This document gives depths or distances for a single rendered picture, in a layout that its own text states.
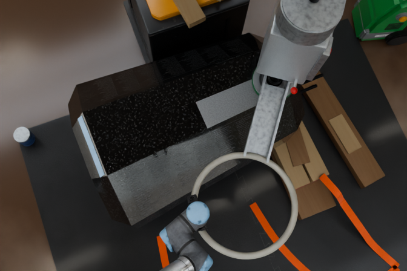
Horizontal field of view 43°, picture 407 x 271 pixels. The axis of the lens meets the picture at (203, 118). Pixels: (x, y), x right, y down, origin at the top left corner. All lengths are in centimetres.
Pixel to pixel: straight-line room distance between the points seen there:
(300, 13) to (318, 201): 174
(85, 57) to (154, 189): 133
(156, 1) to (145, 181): 97
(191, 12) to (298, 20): 107
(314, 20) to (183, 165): 112
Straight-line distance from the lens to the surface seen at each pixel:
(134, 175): 253
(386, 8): 345
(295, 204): 238
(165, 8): 282
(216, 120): 253
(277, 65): 216
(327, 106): 345
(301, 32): 179
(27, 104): 359
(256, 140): 242
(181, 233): 202
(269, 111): 243
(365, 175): 342
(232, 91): 258
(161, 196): 264
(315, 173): 321
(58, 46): 368
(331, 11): 183
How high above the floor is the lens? 329
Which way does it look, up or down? 75 degrees down
